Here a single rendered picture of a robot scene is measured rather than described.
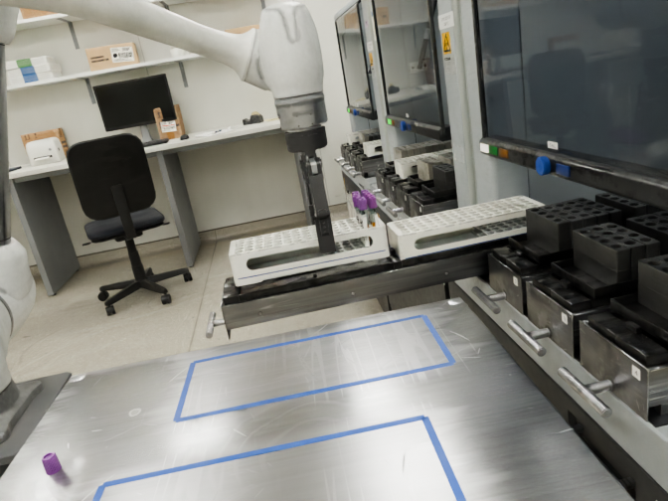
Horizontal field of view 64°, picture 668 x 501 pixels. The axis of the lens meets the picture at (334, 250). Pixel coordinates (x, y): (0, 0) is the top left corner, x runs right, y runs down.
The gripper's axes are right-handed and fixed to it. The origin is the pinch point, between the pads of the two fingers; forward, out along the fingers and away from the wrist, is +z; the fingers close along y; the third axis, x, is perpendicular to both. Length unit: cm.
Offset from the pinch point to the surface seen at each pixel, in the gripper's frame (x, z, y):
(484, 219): 30.7, 2.0, 4.8
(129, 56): -92, -64, -326
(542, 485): 10, 7, 66
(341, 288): 1.2, 9.4, 6.6
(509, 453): 9, 7, 61
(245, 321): -17.7, 12.0, 6.6
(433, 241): 23.0, 7.5, -4.3
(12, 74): -173, -65, -324
